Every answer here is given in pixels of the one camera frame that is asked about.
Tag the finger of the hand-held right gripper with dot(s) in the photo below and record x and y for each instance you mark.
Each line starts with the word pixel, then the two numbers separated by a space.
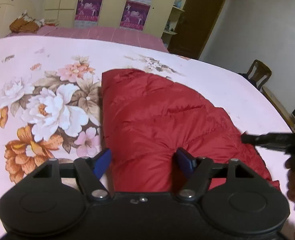
pixel 262 140

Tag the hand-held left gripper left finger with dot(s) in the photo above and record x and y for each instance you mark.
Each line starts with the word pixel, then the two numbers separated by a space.
pixel 102 163

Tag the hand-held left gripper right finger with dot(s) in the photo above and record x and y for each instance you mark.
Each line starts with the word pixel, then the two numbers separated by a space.
pixel 185 161

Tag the red puffer jacket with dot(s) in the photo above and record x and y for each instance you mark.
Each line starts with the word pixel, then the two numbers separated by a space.
pixel 162 120

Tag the person's right hand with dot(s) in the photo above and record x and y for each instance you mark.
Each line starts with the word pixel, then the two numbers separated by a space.
pixel 294 187

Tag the wooden chair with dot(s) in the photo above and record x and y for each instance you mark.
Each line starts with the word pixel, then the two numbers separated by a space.
pixel 260 73

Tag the pink floral bed sheet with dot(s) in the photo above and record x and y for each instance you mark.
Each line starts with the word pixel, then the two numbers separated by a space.
pixel 50 67

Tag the pink checked blanket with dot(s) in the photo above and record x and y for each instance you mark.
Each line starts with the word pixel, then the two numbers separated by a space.
pixel 100 35

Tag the brown wooden door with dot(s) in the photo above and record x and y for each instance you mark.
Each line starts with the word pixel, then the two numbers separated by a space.
pixel 200 20

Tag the cream corner shelf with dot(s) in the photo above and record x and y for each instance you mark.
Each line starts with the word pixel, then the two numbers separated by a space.
pixel 173 15

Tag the teal shelf ornament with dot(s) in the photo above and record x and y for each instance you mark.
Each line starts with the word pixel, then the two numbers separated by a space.
pixel 178 3

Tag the cream wardrobe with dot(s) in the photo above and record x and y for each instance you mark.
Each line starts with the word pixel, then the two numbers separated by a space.
pixel 112 2

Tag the cream wooden headboard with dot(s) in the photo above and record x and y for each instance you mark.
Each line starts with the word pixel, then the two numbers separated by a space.
pixel 5 12

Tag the wooden bed frame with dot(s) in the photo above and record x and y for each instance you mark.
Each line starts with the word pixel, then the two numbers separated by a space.
pixel 278 105

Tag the purple wall poster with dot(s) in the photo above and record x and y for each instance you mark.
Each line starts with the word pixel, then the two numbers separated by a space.
pixel 135 13
pixel 87 8

